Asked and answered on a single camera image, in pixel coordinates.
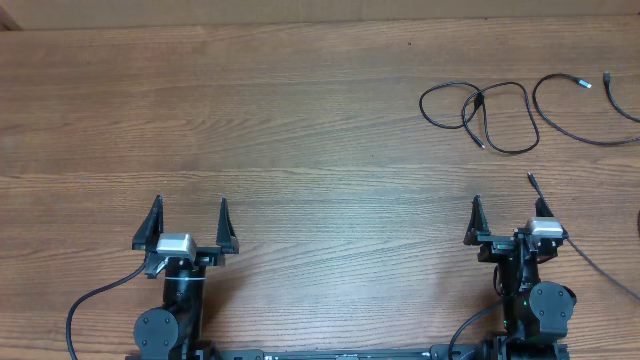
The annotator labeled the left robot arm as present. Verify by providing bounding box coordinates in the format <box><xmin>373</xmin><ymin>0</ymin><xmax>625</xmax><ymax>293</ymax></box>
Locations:
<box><xmin>132</xmin><ymin>195</ymin><xmax>239</xmax><ymax>360</ymax></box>

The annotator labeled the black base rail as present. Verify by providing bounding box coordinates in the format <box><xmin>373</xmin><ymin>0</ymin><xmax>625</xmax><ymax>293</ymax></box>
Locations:
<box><xmin>124</xmin><ymin>343</ymin><xmax>571</xmax><ymax>360</ymax></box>

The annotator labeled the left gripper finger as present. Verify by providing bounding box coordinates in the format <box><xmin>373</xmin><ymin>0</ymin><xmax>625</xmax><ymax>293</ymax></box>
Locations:
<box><xmin>216</xmin><ymin>197</ymin><xmax>239</xmax><ymax>254</ymax></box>
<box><xmin>132</xmin><ymin>195</ymin><xmax>164</xmax><ymax>251</ymax></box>

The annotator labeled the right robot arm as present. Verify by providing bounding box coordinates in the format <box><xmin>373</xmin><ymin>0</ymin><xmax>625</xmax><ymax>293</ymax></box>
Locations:
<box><xmin>463</xmin><ymin>196</ymin><xmax>577</xmax><ymax>359</ymax></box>

